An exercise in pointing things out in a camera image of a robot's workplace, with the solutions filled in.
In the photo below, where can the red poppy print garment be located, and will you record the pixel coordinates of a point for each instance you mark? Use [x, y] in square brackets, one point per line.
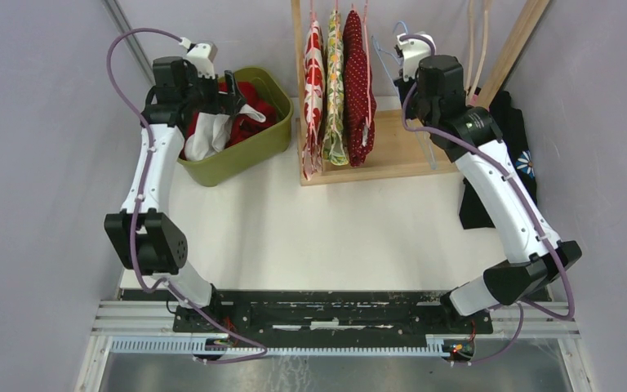
[314, 87]

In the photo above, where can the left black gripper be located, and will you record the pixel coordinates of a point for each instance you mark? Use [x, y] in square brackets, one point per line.
[228, 104]

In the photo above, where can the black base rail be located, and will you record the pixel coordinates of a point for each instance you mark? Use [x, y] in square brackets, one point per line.
[336, 320]

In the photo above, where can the pink wire hanger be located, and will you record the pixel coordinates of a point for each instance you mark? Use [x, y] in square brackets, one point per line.
[338, 105]

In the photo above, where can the yellow floral print garment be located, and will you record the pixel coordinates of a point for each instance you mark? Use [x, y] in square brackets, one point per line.
[334, 150]

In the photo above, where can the white slotted cable duct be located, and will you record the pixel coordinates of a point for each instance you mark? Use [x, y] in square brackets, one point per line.
[302, 349]

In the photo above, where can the dark red polka-dot garment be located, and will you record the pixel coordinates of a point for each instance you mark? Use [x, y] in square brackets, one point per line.
[360, 104]

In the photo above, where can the red skirt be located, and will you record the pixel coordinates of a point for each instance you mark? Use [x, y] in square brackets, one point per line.
[247, 128]

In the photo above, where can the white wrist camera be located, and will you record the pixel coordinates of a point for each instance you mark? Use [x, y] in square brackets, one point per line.
[201, 55]
[414, 47]

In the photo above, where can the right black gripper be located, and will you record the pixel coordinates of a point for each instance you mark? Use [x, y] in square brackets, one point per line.
[417, 80]

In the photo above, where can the black garment with flower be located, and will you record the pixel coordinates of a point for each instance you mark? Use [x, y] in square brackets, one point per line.
[472, 213]

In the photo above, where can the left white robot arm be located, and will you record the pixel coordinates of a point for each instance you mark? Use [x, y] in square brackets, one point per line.
[143, 235]

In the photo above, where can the blue wire hanger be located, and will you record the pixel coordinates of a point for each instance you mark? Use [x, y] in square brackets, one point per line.
[391, 62]

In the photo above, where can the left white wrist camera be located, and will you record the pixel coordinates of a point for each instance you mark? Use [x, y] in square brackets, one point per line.
[201, 55]

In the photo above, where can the white garment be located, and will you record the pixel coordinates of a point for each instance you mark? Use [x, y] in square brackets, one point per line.
[209, 134]

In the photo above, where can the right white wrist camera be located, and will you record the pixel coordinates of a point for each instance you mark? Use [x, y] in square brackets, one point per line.
[414, 47]

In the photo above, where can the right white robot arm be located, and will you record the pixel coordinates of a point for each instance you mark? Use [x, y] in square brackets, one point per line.
[535, 254]

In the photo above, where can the wooden clothes rack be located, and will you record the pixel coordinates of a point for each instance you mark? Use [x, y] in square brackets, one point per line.
[399, 153]

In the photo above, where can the green plastic basket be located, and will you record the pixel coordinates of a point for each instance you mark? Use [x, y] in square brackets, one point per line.
[212, 171]

